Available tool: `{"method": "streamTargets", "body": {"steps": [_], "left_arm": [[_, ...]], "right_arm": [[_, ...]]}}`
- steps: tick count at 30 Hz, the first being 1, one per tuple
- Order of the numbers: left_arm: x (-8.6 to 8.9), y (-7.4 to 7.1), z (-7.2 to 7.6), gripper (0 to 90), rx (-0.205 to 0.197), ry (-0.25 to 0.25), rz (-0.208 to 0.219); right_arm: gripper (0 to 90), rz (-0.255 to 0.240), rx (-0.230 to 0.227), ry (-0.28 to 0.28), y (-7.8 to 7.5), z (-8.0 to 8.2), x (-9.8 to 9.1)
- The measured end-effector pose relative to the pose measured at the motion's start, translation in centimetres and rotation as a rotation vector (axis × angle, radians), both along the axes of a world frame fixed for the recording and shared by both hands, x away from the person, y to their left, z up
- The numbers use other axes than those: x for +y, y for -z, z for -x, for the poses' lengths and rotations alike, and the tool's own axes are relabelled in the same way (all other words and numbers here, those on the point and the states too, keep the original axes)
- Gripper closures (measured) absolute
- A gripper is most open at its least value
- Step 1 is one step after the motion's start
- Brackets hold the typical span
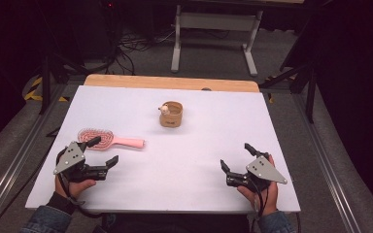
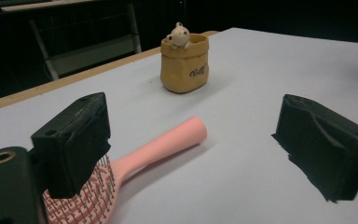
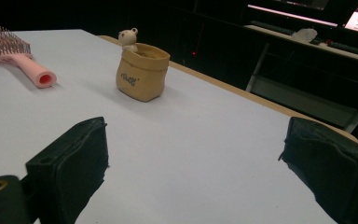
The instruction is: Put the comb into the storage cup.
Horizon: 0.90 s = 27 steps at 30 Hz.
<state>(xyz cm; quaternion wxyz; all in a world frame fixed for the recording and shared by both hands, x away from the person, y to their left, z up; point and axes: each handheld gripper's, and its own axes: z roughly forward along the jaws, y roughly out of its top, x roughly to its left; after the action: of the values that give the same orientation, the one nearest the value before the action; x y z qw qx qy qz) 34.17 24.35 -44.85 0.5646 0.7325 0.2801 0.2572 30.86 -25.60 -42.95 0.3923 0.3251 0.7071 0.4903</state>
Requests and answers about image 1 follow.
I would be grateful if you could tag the aluminium floor rail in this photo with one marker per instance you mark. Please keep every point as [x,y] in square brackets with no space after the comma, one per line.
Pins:
[327,168]
[16,161]

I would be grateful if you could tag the person's right hand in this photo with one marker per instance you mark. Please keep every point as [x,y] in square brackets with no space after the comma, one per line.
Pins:
[270,200]

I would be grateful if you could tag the grey metal table frame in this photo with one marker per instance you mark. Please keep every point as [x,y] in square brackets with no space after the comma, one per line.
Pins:
[217,22]

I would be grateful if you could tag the wooden table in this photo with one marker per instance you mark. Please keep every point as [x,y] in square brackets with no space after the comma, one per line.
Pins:
[162,82]

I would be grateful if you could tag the pink hairbrush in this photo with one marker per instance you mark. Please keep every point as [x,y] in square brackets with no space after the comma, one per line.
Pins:
[123,141]

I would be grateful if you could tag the person's left hand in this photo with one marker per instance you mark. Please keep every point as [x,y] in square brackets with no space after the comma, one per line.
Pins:
[73,188]

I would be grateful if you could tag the yellow black hazard tape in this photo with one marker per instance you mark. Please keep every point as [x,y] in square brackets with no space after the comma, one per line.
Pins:
[34,90]
[269,97]

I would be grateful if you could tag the white board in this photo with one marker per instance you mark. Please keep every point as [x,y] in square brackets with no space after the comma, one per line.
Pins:
[175,168]

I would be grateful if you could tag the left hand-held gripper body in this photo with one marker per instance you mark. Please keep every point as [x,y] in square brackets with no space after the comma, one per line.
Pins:
[69,158]

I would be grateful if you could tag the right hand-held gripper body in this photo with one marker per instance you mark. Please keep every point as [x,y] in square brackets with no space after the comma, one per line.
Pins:
[264,171]

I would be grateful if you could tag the black metal stand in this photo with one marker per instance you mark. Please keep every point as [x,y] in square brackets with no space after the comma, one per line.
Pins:
[46,84]
[311,93]

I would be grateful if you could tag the tan round holder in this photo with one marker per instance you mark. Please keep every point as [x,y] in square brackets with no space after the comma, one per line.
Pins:
[171,119]

